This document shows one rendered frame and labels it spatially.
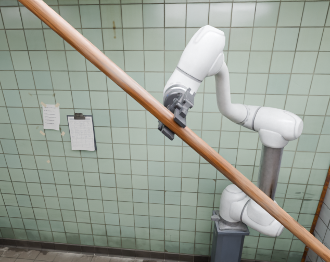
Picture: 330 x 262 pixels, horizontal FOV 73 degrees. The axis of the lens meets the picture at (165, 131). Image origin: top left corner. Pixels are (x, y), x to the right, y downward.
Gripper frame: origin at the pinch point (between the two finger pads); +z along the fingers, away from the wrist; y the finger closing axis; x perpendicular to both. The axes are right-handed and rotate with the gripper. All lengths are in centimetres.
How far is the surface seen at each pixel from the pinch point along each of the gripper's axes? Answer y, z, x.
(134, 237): 157, -126, -78
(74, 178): 142, -127, 8
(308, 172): -8, -123, -137
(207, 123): 18, -125, -45
